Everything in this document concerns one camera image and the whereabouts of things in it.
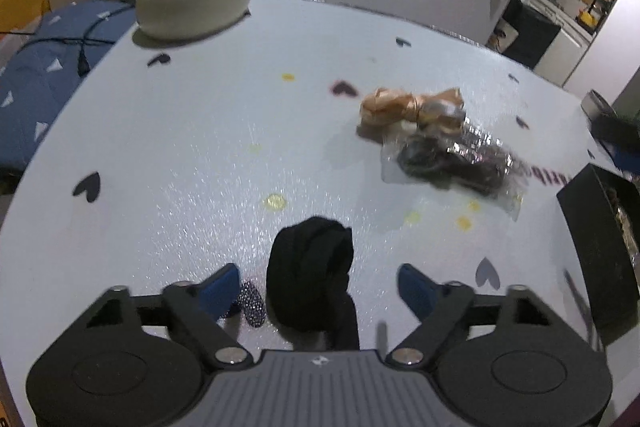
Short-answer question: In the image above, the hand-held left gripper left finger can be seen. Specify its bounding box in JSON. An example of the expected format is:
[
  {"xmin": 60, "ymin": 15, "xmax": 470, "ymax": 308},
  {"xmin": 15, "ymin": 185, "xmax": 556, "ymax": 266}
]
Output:
[{"xmin": 59, "ymin": 262, "xmax": 254, "ymax": 371}]

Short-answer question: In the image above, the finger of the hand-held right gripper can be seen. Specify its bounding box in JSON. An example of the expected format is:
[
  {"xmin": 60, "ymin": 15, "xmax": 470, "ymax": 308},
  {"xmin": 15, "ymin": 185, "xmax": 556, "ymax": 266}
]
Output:
[{"xmin": 590, "ymin": 109, "xmax": 640, "ymax": 170}]

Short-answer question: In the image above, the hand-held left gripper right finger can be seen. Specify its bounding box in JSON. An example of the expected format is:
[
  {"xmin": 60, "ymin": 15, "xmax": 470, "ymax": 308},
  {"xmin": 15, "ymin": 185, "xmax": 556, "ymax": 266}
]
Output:
[{"xmin": 386, "ymin": 262, "xmax": 582, "ymax": 371}]

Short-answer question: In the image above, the black sock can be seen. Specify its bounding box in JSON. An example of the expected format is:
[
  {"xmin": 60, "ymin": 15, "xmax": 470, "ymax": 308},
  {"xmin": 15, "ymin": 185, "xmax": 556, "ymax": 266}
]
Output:
[{"xmin": 265, "ymin": 215, "xmax": 361, "ymax": 351}]

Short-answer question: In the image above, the black cardboard box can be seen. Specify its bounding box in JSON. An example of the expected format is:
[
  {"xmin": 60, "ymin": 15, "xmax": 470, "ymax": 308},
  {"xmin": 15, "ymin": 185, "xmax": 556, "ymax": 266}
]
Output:
[{"xmin": 556, "ymin": 163, "xmax": 640, "ymax": 348}]

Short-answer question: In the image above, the round metal tin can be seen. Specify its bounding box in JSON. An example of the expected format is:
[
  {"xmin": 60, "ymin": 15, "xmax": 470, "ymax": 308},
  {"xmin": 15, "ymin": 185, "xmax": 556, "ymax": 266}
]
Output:
[{"xmin": 580, "ymin": 89, "xmax": 614, "ymax": 120}]

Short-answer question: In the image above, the white lower kitchen cabinet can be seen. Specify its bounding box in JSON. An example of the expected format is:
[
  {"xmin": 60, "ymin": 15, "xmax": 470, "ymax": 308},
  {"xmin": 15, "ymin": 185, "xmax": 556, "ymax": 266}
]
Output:
[{"xmin": 519, "ymin": 0, "xmax": 596, "ymax": 80}]

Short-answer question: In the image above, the black laundry basket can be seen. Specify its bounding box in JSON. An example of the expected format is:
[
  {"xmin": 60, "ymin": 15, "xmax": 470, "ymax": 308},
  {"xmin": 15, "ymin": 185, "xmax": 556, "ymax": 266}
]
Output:
[{"xmin": 499, "ymin": 0, "xmax": 562, "ymax": 69}]

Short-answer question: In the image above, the clear bag with dark cloth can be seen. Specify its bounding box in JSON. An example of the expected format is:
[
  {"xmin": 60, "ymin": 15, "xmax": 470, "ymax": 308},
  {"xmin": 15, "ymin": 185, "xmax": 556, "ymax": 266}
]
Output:
[{"xmin": 382, "ymin": 117, "xmax": 526, "ymax": 221}]

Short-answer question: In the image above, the cartoon paper bag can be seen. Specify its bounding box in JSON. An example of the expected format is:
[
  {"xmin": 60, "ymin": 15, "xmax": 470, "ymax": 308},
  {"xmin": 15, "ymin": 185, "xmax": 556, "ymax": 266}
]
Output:
[{"xmin": 485, "ymin": 19, "xmax": 519, "ymax": 53}]

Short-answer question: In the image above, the blue patterned mattress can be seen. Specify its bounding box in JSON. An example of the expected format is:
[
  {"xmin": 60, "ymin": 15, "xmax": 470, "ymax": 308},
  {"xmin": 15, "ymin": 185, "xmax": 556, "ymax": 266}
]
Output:
[{"xmin": 0, "ymin": 0, "xmax": 139, "ymax": 174}]

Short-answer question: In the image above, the black power cable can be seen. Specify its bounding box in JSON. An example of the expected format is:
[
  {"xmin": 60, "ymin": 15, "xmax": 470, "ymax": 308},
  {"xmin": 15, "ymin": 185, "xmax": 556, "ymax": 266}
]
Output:
[{"xmin": 0, "ymin": 9, "xmax": 132, "ymax": 76}]

